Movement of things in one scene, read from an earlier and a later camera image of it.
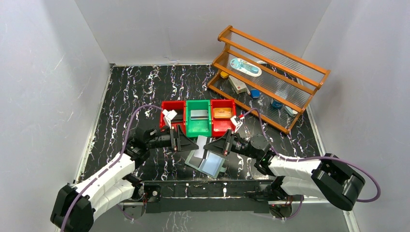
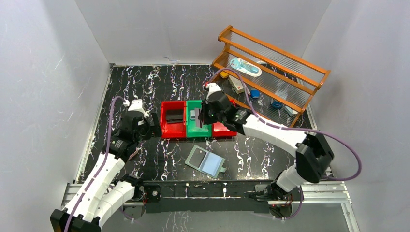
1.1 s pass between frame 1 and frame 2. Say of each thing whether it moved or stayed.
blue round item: stayed
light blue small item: stayed
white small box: stayed
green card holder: stayed
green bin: stayed
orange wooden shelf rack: stayed
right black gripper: moved
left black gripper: moved
